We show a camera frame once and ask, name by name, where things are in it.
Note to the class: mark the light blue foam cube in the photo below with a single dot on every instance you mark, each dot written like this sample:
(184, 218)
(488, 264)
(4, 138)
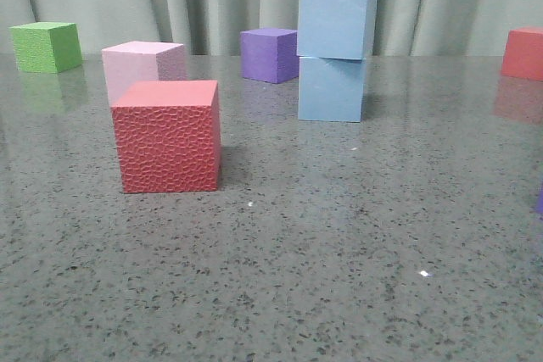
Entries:
(342, 29)
(331, 89)

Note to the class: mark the red foam cube far right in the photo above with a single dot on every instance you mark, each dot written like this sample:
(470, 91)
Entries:
(523, 54)

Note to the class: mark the red textured foam cube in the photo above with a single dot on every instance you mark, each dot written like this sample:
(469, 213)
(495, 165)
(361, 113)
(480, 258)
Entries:
(168, 136)

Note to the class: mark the pink foam cube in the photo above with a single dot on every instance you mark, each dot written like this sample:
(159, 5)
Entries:
(134, 61)

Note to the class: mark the purple foam cube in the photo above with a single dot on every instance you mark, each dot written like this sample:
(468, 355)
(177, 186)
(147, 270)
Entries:
(269, 54)

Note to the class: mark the green foam cube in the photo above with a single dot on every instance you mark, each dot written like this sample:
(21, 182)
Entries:
(46, 47)

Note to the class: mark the purple cube at right edge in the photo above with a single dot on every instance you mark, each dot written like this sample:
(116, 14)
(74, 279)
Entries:
(539, 203)

